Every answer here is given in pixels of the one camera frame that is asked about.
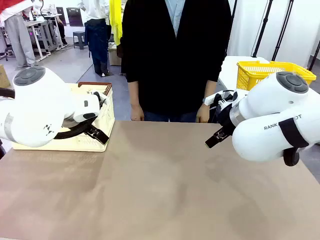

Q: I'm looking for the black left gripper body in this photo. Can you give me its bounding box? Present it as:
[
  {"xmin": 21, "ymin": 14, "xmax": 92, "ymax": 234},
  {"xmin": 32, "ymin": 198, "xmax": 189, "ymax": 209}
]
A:
[{"xmin": 83, "ymin": 121, "xmax": 99, "ymax": 135}]

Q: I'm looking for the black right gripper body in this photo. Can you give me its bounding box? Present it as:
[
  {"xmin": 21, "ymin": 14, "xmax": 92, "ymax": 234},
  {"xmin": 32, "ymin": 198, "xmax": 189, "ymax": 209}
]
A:
[{"xmin": 214, "ymin": 99, "xmax": 238, "ymax": 133}]

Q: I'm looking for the person's left forearm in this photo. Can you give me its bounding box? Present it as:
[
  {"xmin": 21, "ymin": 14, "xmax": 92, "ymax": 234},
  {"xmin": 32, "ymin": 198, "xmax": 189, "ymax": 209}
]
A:
[{"xmin": 203, "ymin": 79, "xmax": 218, "ymax": 101}]

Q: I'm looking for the person's right forearm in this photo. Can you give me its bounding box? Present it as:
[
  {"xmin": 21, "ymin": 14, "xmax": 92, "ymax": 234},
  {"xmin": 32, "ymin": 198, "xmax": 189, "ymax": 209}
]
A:
[{"xmin": 128, "ymin": 81, "xmax": 141, "ymax": 106}]

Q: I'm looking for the cream folding shopping basket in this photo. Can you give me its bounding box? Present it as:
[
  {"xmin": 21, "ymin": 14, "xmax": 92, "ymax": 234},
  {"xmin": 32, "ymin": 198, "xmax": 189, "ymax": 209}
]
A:
[{"xmin": 11, "ymin": 81, "xmax": 116, "ymax": 153}]

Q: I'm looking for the yellow plastic shopping basket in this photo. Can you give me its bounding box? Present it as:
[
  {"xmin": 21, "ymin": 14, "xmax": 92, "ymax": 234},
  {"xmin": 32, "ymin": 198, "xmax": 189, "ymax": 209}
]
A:
[{"xmin": 236, "ymin": 60, "xmax": 317, "ymax": 92}]

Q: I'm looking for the person's left hand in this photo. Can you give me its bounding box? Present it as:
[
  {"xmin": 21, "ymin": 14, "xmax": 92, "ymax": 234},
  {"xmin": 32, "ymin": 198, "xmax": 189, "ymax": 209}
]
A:
[{"xmin": 196, "ymin": 104, "xmax": 211, "ymax": 124}]

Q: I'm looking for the person's right hand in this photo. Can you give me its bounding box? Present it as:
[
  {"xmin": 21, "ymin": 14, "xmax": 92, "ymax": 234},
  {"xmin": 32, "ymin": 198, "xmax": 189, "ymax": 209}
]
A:
[{"xmin": 130, "ymin": 102, "xmax": 145, "ymax": 122}]

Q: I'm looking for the white side table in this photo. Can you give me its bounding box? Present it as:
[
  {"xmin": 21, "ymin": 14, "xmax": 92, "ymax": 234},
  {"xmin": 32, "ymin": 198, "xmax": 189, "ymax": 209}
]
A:
[{"xmin": 217, "ymin": 55, "xmax": 271, "ymax": 101}]

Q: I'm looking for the cardboard box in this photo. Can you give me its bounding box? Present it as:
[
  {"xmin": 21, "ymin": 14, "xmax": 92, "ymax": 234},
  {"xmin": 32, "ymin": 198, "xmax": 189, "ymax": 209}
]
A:
[
  {"xmin": 107, "ymin": 44, "xmax": 123, "ymax": 67},
  {"xmin": 0, "ymin": 64, "xmax": 12, "ymax": 88}
]

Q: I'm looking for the person in black cardigan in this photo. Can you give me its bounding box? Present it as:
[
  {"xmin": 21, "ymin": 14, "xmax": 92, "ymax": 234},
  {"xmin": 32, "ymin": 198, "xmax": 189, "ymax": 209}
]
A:
[{"xmin": 120, "ymin": 0, "xmax": 233, "ymax": 123}]

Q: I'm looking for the person in navy apron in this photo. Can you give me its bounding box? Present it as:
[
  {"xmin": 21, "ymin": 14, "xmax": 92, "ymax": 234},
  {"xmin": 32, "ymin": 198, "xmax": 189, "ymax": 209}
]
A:
[{"xmin": 76, "ymin": 0, "xmax": 115, "ymax": 78}]

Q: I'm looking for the grey plastic stool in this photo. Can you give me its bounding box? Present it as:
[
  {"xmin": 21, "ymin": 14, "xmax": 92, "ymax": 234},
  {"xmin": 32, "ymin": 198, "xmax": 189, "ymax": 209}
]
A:
[{"xmin": 72, "ymin": 31, "xmax": 89, "ymax": 50}]

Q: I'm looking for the black tripod leg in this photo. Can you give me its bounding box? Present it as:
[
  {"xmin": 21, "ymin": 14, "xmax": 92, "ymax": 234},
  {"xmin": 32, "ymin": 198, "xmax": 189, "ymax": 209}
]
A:
[
  {"xmin": 308, "ymin": 41, "xmax": 320, "ymax": 71},
  {"xmin": 271, "ymin": 0, "xmax": 295, "ymax": 62},
  {"xmin": 251, "ymin": 0, "xmax": 275, "ymax": 58}
]

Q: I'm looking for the white workshop desk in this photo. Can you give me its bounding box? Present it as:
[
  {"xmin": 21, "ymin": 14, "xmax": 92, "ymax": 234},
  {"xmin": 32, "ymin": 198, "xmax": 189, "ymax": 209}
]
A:
[{"xmin": 23, "ymin": 13, "xmax": 65, "ymax": 62}]

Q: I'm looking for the yellow hanging cloth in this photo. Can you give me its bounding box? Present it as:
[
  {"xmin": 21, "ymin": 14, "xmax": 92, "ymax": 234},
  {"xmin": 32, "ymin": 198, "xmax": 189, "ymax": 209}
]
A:
[{"xmin": 109, "ymin": 0, "xmax": 124, "ymax": 47}]

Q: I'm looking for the person in grey trousers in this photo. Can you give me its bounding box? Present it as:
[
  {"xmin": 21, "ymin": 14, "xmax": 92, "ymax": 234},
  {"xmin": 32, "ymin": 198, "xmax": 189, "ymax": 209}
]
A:
[{"xmin": 0, "ymin": 0, "xmax": 38, "ymax": 68}]

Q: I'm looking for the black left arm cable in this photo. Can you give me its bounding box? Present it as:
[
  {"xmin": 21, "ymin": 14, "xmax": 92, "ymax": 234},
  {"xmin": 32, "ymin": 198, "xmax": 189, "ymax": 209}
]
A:
[{"xmin": 53, "ymin": 120, "xmax": 98, "ymax": 140}]

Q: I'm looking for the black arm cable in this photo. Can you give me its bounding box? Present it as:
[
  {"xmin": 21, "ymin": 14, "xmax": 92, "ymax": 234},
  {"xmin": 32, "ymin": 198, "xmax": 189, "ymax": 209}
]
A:
[
  {"xmin": 283, "ymin": 146, "xmax": 301, "ymax": 167},
  {"xmin": 53, "ymin": 120, "xmax": 98, "ymax": 140}
]

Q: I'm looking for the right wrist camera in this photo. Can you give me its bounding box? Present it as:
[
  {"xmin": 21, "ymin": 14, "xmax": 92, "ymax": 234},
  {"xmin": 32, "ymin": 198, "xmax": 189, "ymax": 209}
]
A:
[{"xmin": 204, "ymin": 89, "xmax": 237, "ymax": 106}]

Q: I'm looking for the brown basket handle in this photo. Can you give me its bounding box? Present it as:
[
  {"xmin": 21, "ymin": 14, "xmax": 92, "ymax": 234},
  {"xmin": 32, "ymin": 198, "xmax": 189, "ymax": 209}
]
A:
[{"xmin": 77, "ymin": 81, "xmax": 113, "ymax": 97}]

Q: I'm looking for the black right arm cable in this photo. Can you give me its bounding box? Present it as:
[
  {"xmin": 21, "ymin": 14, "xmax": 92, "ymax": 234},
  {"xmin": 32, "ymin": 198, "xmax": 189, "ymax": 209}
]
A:
[{"xmin": 283, "ymin": 146, "xmax": 301, "ymax": 167}]

